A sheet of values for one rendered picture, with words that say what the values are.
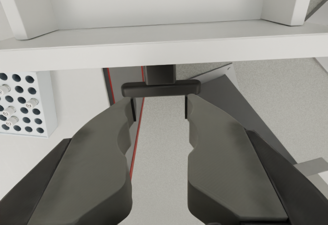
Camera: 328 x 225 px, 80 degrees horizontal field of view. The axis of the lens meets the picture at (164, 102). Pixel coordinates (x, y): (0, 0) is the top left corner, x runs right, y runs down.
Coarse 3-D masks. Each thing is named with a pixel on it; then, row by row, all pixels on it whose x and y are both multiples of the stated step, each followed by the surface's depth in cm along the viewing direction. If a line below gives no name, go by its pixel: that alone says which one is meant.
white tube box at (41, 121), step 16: (0, 80) 30; (16, 80) 30; (32, 80) 31; (48, 80) 33; (0, 96) 31; (16, 96) 31; (32, 96) 31; (48, 96) 33; (0, 112) 32; (16, 112) 32; (32, 112) 32; (48, 112) 34; (0, 128) 34; (16, 128) 34; (32, 128) 34; (48, 128) 34
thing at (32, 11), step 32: (0, 0) 16; (32, 0) 18; (64, 0) 21; (96, 0) 21; (128, 0) 21; (160, 0) 21; (192, 0) 21; (224, 0) 21; (256, 0) 21; (288, 0) 17; (32, 32) 18
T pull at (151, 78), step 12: (144, 72) 17; (156, 72) 17; (168, 72) 17; (132, 84) 18; (144, 84) 18; (156, 84) 18; (168, 84) 18; (180, 84) 18; (192, 84) 18; (132, 96) 18; (144, 96) 18; (156, 96) 18
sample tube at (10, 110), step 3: (6, 108) 31; (9, 108) 31; (12, 108) 32; (15, 108) 32; (3, 111) 31; (6, 111) 31; (9, 111) 31; (12, 111) 31; (3, 114) 31; (6, 114) 31; (9, 114) 31
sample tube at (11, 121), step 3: (12, 117) 32; (15, 117) 33; (9, 120) 32; (12, 120) 32; (15, 120) 32; (18, 120) 33; (6, 123) 32; (9, 123) 32; (12, 123) 32; (9, 126) 32
